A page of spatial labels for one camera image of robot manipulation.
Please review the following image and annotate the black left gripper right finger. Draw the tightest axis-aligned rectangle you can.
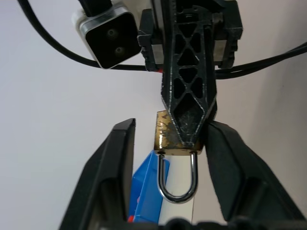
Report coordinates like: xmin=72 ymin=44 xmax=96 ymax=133
xmin=205 ymin=120 xmax=307 ymax=230

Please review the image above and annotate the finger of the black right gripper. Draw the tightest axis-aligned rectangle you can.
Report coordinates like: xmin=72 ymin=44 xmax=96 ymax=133
xmin=159 ymin=4 xmax=213 ymax=147
xmin=211 ymin=69 xmax=218 ymax=122

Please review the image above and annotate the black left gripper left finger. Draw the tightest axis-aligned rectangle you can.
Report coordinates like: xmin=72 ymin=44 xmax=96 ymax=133
xmin=59 ymin=118 xmax=137 ymax=230

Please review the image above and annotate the brass padlock with steel shackle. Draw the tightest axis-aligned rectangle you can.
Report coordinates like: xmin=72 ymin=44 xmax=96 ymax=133
xmin=153 ymin=110 xmax=204 ymax=204

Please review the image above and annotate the blue plastic bin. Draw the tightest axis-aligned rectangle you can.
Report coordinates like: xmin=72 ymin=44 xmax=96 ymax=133
xmin=128 ymin=149 xmax=171 ymax=224

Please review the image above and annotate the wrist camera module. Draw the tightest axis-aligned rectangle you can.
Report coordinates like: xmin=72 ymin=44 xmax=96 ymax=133
xmin=71 ymin=0 xmax=142 ymax=70

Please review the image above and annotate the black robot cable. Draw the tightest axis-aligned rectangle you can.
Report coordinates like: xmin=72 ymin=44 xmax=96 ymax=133
xmin=214 ymin=50 xmax=307 ymax=80
xmin=16 ymin=0 xmax=148 ymax=72
xmin=230 ymin=42 xmax=307 ymax=70

